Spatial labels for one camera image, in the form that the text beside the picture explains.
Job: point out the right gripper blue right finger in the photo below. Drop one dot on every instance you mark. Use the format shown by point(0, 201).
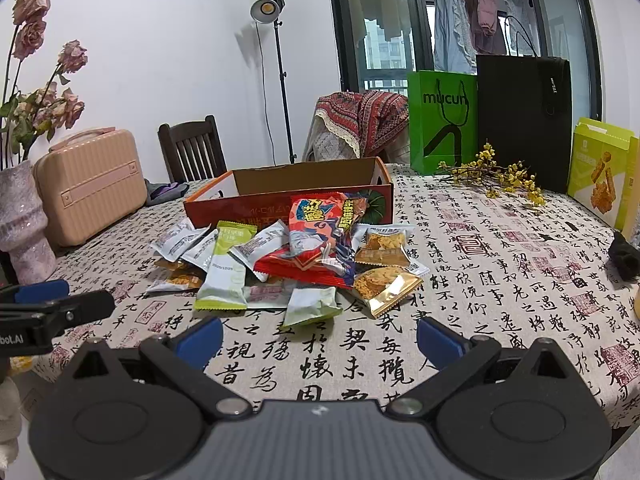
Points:
point(438, 344)

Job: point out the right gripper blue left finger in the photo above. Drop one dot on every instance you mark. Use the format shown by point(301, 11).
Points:
point(200, 343)

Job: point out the green white snack bar packet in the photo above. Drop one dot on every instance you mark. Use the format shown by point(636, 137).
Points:
point(222, 289)

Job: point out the large red chips bag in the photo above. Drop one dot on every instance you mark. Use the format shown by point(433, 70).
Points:
point(319, 247)

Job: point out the white gold oat crisp packet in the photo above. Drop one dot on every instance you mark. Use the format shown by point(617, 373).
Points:
point(381, 244)

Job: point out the white grey snack packet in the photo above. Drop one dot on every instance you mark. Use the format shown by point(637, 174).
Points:
point(173, 243)

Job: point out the calligraphy print tablecloth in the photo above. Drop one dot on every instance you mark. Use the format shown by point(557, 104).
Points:
point(494, 268)

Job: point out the pink glitter vase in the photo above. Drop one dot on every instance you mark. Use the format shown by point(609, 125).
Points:
point(23, 223)

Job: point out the pale green snack packet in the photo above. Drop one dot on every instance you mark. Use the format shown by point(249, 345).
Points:
point(311, 304)

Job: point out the pink small suitcase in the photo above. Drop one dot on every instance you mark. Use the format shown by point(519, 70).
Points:
point(87, 182)

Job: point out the grey purple folded cloth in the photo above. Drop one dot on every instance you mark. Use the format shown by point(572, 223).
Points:
point(159, 193)

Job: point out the orange cardboard pumpkin box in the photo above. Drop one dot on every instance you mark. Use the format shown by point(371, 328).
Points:
point(260, 196)

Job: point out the yellow dried flower branch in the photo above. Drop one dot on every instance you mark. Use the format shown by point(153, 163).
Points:
point(485, 175)

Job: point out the dark wooden chair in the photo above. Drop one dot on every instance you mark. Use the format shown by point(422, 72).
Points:
point(192, 150)

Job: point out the green paper shopping bag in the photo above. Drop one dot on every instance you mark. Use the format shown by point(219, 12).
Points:
point(442, 119)

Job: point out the dried pink roses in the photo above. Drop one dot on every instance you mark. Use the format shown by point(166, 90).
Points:
point(34, 108)

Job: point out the yellow-green snack carton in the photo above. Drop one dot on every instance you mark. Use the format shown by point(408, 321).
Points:
point(604, 173)

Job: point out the red patterned blanket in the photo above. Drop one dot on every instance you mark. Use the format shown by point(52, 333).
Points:
point(366, 121)

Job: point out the black paper shopping bag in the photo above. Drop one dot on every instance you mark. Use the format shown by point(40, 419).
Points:
point(524, 110)

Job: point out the hanging light blue garment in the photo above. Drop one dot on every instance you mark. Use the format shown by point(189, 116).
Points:
point(453, 48)

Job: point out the studio lamp on stand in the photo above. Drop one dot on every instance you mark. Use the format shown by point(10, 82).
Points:
point(267, 23)

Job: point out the hanging pink jacket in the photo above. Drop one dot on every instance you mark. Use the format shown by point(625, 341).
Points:
point(485, 27)

